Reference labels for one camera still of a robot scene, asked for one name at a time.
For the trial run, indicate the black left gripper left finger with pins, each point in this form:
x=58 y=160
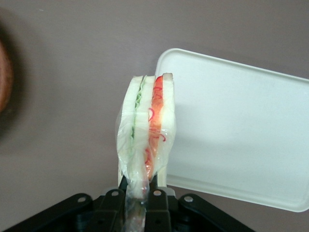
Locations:
x=112 y=210

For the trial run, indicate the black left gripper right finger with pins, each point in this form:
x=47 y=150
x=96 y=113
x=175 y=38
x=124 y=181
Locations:
x=158 y=210

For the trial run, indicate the triangle sandwich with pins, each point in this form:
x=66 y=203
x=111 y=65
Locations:
x=144 y=125

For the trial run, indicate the cream plastic tray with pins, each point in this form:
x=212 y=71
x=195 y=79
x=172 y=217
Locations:
x=241 y=125

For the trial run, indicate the brown round wicker basket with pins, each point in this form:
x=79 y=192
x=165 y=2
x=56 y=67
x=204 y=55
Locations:
x=4 y=77

